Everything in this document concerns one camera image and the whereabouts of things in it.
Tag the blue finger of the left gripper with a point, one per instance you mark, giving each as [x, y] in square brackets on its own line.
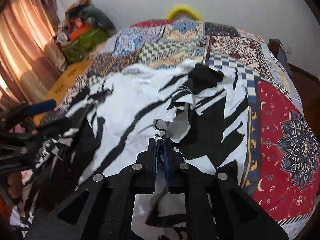
[40, 108]

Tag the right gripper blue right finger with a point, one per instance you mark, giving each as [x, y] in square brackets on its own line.
[173, 173]

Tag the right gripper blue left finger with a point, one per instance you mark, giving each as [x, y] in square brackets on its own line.
[146, 176]

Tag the black and white shirt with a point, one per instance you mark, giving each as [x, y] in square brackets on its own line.
[84, 181]

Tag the pink curtain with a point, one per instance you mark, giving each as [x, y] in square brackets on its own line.
[31, 62]

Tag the green fabric storage bin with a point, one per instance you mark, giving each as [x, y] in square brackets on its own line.
[78, 49]

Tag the orange box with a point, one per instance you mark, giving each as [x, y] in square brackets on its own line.
[78, 32]

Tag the brown bag on pile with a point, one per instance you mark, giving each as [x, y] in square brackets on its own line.
[78, 3]

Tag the patchwork patterned bedspread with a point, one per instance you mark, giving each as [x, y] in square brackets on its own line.
[281, 170]

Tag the grey cloth on chair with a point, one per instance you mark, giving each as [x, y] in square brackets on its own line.
[278, 50]

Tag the yellow curved headrest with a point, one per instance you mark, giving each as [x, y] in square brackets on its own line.
[183, 10]

